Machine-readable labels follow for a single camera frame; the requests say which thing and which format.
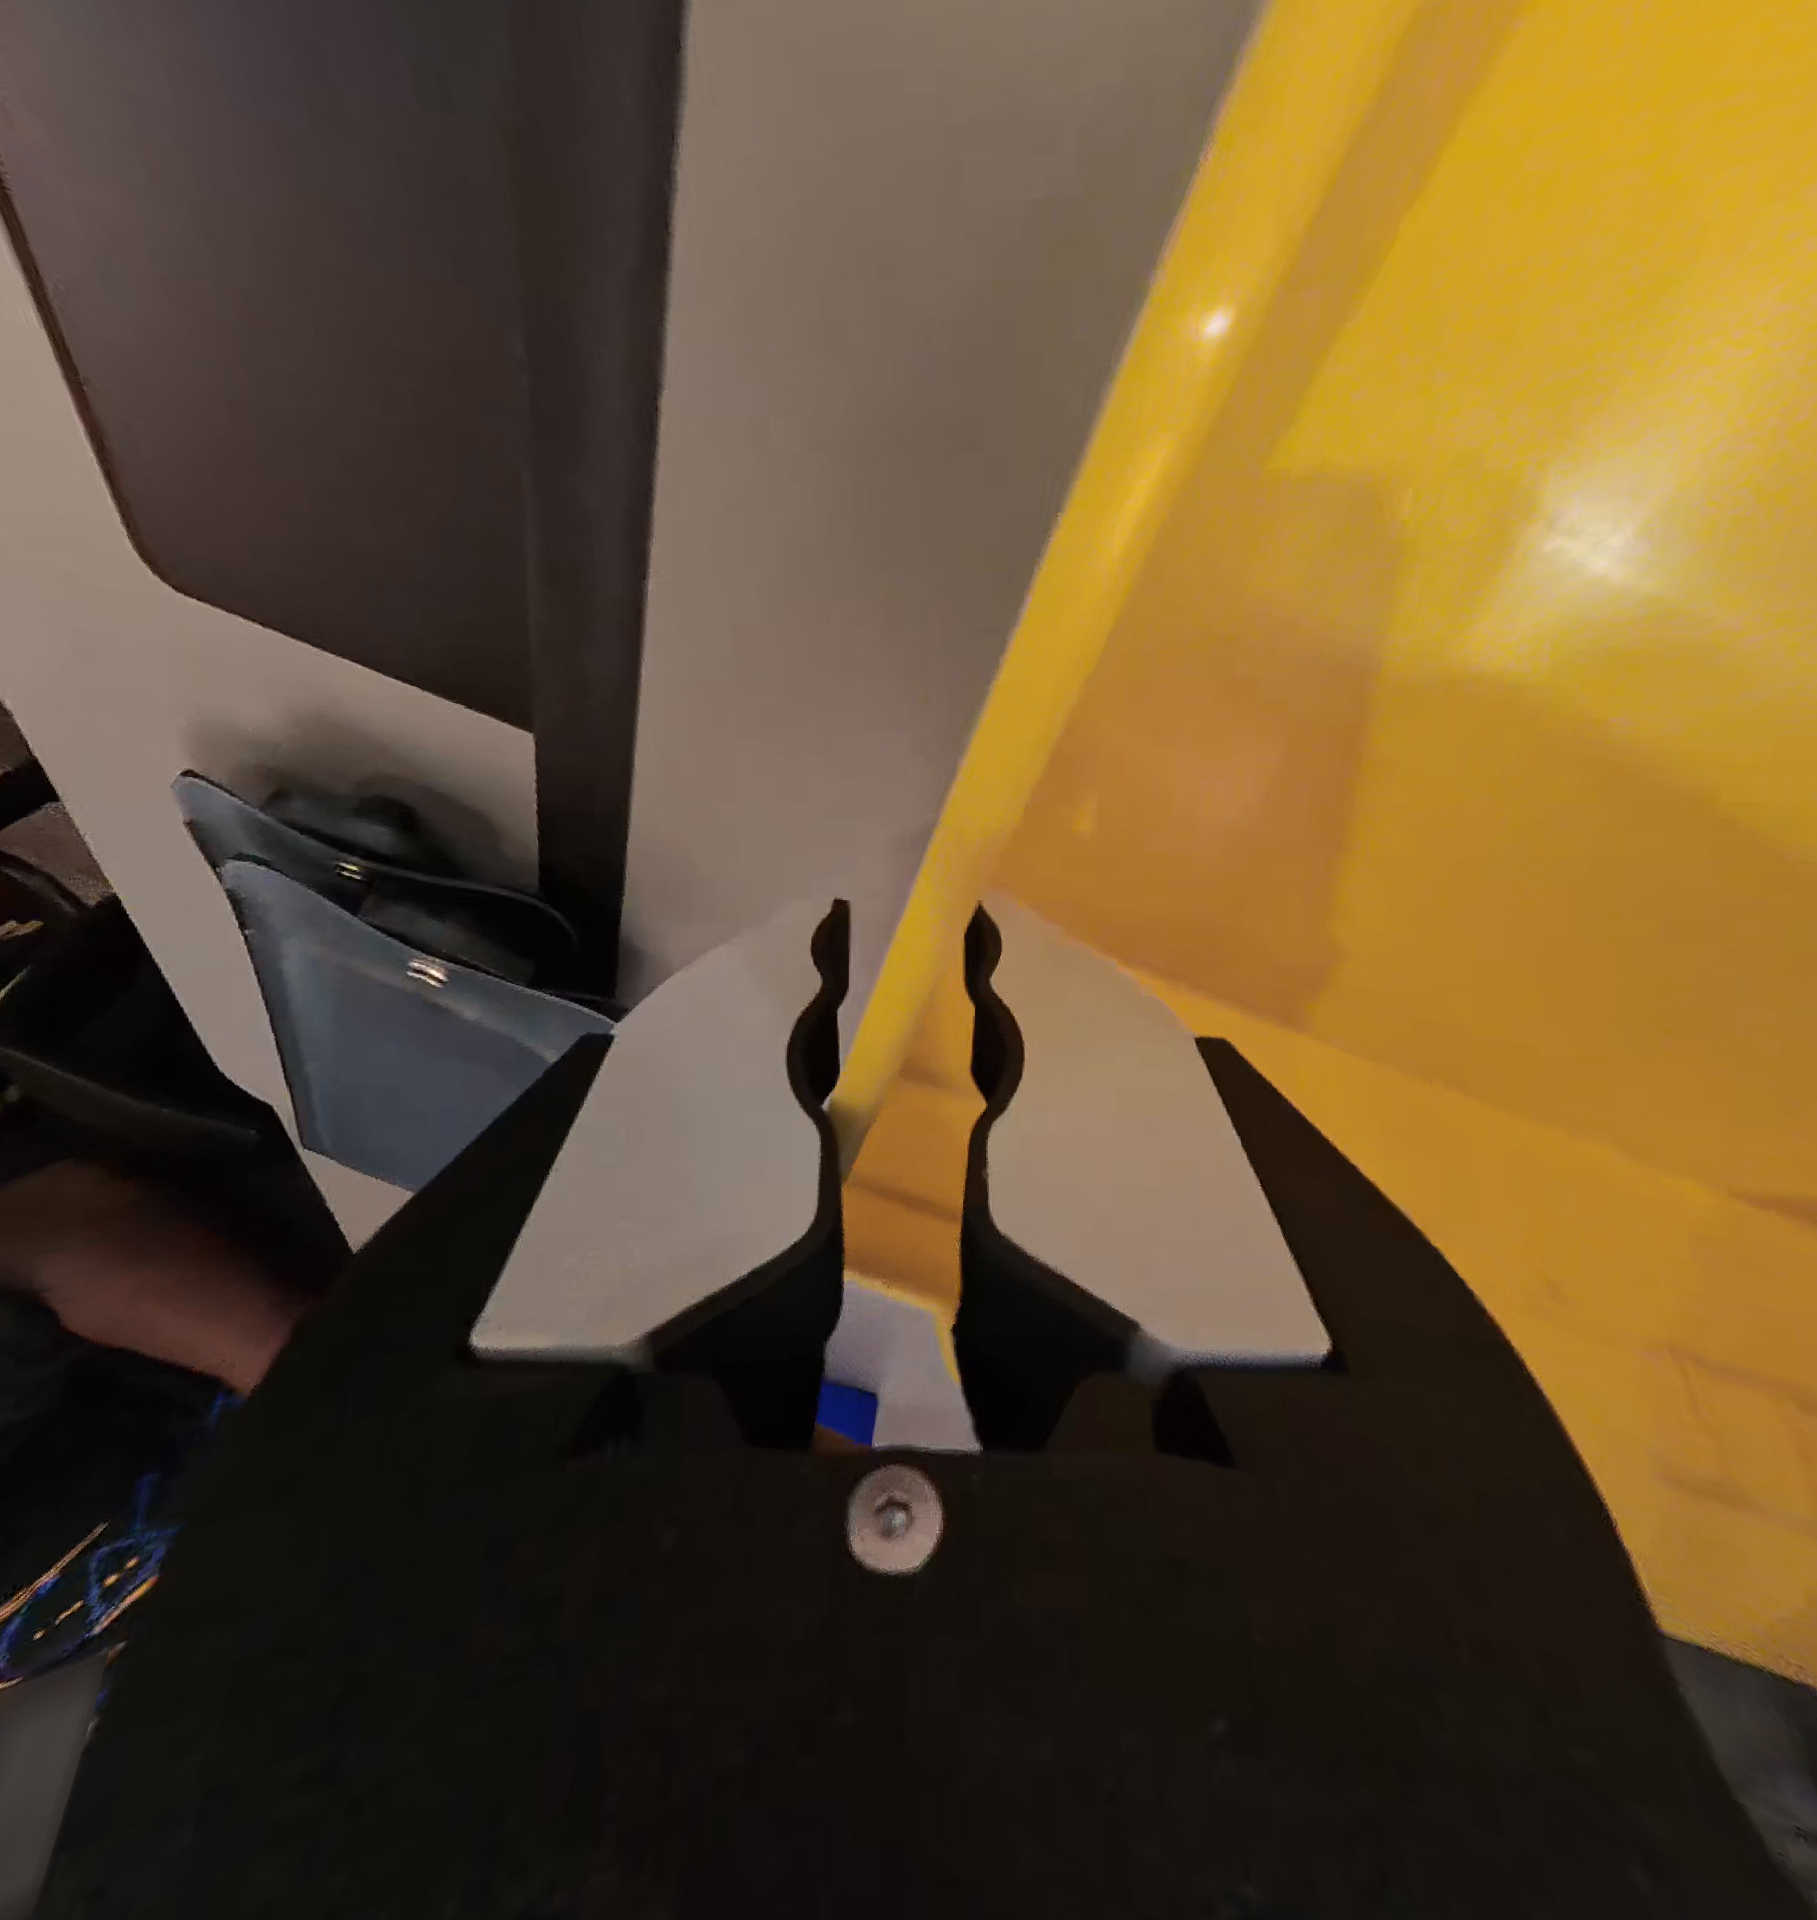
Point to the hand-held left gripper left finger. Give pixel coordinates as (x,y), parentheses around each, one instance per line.
(668,1200)

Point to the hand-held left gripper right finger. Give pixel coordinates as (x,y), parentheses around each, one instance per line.
(1150,1200)

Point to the blue plastic bin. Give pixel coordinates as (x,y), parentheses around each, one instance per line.
(849,1407)

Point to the yellow plastic bin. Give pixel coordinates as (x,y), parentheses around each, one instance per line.
(1447,675)

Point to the grey flat pad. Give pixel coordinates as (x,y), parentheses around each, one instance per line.
(398,1035)

